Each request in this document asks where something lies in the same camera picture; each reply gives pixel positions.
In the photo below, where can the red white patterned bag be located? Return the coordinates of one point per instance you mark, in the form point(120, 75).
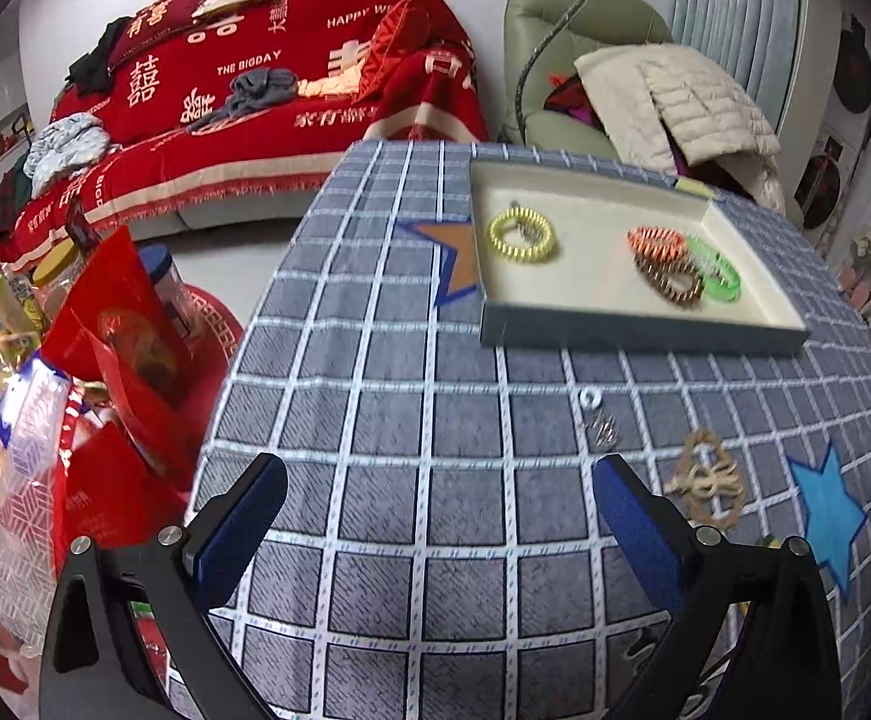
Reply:
point(30, 480)

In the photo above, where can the red covered sofa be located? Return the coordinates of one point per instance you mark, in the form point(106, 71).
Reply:
point(270, 90)

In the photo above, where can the red printed cushion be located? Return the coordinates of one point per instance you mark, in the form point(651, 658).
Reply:
point(158, 15)

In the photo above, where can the pale green pleated curtain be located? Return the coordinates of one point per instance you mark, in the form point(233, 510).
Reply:
point(735, 7)

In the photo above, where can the orange star sticker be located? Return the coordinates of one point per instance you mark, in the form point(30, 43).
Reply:
point(458, 262)

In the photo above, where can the blue lid jar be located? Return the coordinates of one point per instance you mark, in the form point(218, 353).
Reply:
point(169, 285)

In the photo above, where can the dark green garment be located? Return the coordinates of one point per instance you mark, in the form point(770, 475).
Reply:
point(8, 202)

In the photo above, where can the dark red garment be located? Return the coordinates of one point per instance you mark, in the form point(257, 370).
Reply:
point(567, 101)

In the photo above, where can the green armchair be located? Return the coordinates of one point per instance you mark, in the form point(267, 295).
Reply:
point(593, 22)

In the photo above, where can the beige down jacket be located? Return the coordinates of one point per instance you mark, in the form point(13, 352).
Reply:
point(675, 97)

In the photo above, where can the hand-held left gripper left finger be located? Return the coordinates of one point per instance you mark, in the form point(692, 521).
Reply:
point(240, 532)

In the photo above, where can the grey-green jewelry tray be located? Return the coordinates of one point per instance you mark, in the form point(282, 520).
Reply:
point(593, 277)

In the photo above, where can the red round box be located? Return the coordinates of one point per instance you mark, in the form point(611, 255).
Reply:
point(210, 360)

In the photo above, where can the white washing machine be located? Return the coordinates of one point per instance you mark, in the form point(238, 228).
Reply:
point(822, 180)

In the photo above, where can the grey garment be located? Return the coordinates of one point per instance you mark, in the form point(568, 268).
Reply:
point(255, 86)

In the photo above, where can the gooseneck camera stand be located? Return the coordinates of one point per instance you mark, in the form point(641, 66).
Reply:
point(555, 34)

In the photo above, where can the blue checked tablecloth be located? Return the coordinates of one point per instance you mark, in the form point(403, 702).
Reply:
point(405, 427)

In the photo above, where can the green translucent bangle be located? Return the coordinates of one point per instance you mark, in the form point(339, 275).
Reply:
point(728, 286)

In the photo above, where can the yellow lid jar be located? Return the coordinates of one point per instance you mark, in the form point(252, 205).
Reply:
point(57, 274)

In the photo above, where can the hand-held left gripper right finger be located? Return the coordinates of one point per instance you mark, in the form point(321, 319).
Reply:
point(630, 532)

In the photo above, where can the black garment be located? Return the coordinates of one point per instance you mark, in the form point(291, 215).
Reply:
point(94, 67)

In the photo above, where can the blue star sticker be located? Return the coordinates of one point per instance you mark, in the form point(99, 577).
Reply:
point(825, 510)

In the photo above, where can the red satin cushion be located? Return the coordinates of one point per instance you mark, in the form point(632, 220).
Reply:
point(394, 45)

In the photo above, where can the green bottle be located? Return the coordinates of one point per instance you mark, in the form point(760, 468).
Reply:
point(15, 304)

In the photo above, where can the red pouch bag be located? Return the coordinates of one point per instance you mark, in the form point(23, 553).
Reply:
point(135, 345)

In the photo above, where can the white dryer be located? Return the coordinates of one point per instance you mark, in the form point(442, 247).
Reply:
point(855, 64)

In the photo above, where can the pale blue garment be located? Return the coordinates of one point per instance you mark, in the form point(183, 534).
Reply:
point(68, 146)

